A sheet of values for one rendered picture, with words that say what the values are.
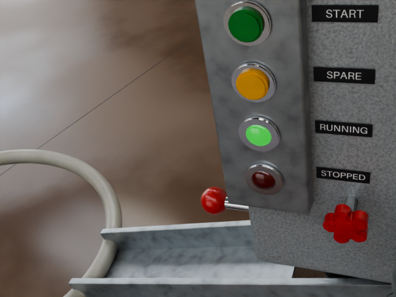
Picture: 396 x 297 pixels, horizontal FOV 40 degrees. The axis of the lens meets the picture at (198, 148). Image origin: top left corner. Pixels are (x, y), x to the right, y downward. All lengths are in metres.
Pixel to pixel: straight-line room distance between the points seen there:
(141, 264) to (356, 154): 0.54
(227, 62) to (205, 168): 2.09
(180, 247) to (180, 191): 1.52
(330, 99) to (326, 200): 0.11
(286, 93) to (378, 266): 0.22
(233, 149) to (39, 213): 2.12
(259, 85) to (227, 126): 0.06
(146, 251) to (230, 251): 0.16
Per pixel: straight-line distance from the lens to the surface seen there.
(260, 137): 0.46
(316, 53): 0.43
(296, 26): 0.41
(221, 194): 0.61
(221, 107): 0.46
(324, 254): 0.58
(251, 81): 0.43
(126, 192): 2.50
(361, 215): 0.49
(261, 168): 0.49
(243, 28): 0.41
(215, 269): 0.85
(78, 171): 1.15
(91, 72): 3.52
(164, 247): 0.93
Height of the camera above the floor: 1.61
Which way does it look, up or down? 37 degrees down
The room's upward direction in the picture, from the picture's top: 11 degrees counter-clockwise
